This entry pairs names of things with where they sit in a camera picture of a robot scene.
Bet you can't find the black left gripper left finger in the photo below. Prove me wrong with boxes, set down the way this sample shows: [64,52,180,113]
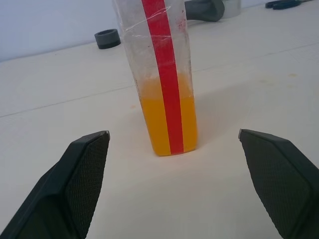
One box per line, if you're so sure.
[0,130,111,239]

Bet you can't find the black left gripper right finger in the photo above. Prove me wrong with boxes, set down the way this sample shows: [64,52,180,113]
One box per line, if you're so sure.
[238,128,319,239]

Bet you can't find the clear container with orange liquid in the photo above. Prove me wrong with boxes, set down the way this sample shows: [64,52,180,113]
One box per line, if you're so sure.
[111,0,199,158]

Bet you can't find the dark blue scissors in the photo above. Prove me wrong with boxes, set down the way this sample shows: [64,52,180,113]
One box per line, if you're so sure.
[265,0,312,10]

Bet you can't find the white cylindrical container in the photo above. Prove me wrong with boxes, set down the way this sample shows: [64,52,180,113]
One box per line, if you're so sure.
[222,0,242,18]

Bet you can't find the dark grey rounded object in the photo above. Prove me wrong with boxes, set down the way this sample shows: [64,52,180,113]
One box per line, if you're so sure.
[183,0,225,22]

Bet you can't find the grey tape roll ring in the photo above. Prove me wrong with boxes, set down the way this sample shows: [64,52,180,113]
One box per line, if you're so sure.
[94,29,122,50]

